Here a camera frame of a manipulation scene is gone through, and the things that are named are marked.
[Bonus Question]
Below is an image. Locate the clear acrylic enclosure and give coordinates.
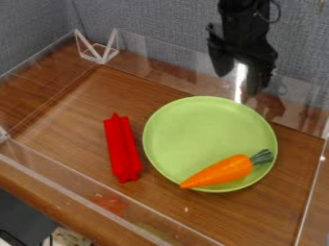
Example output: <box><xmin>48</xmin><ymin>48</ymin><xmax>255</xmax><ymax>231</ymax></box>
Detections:
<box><xmin>0</xmin><ymin>31</ymin><xmax>329</xmax><ymax>246</ymax></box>

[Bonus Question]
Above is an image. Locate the clear acrylic corner bracket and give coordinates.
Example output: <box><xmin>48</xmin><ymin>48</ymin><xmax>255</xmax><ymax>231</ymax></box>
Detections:
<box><xmin>73</xmin><ymin>29</ymin><xmax>119</xmax><ymax>64</ymax></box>

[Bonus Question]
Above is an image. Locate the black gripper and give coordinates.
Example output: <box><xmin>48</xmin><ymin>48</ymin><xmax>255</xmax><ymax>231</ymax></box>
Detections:
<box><xmin>204</xmin><ymin>22</ymin><xmax>279</xmax><ymax>97</ymax></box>

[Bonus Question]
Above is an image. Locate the orange toy carrot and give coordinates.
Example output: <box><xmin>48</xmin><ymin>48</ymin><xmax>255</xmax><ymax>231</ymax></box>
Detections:
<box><xmin>180</xmin><ymin>149</ymin><xmax>274</xmax><ymax>189</ymax></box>

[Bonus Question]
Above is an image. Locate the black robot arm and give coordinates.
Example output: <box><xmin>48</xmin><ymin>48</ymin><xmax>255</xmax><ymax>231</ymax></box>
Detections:
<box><xmin>207</xmin><ymin>0</ymin><xmax>279</xmax><ymax>96</ymax></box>

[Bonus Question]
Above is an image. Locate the green round plate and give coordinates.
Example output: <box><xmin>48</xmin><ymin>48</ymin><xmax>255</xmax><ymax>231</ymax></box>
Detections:
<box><xmin>143</xmin><ymin>96</ymin><xmax>278</xmax><ymax>193</ymax></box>

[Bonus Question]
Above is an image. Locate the black cable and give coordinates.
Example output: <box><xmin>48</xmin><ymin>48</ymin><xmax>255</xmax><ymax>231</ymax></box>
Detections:
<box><xmin>255</xmin><ymin>0</ymin><xmax>282</xmax><ymax>24</ymax></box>

